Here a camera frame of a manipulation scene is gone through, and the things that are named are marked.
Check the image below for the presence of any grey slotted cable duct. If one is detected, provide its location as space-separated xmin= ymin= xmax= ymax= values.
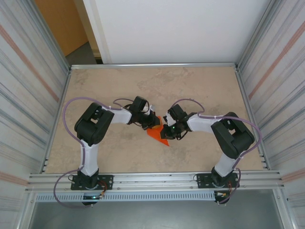
xmin=35 ymin=190 xmax=216 ymax=202

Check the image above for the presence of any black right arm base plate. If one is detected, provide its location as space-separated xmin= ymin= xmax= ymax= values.
xmin=195 ymin=172 xmax=239 ymax=189

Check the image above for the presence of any white door frame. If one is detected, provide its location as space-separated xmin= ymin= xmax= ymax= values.
xmin=82 ymin=0 xmax=112 ymax=64

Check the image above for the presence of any wide aluminium mounting rail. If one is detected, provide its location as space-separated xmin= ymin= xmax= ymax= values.
xmin=27 ymin=169 xmax=285 ymax=191

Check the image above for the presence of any small black controller board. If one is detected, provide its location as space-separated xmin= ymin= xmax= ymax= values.
xmin=82 ymin=193 xmax=106 ymax=206
xmin=213 ymin=190 xmax=231 ymax=205

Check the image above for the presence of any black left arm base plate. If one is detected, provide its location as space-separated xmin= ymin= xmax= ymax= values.
xmin=71 ymin=175 xmax=114 ymax=191

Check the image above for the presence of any brown wooden door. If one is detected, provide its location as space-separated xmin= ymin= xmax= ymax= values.
xmin=34 ymin=0 xmax=90 ymax=58

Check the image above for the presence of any aluminium table side rail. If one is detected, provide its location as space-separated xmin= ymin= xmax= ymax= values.
xmin=234 ymin=68 xmax=270 ymax=170

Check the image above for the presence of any aluminium upright post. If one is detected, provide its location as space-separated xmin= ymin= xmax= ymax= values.
xmin=22 ymin=0 xmax=72 ymax=72
xmin=237 ymin=0 xmax=278 ymax=69

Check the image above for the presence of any grey metal shelf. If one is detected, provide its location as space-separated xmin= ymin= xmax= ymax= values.
xmin=28 ymin=189 xmax=286 ymax=229

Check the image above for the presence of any aluminium table end rail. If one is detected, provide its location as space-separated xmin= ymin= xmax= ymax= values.
xmin=69 ymin=62 xmax=239 ymax=70

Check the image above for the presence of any orange paper sheet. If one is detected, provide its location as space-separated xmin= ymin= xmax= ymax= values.
xmin=145 ymin=115 xmax=170 ymax=147

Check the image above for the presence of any corrugated translucent side panel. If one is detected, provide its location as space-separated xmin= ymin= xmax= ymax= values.
xmin=0 ymin=0 xmax=69 ymax=215
xmin=238 ymin=0 xmax=305 ymax=215

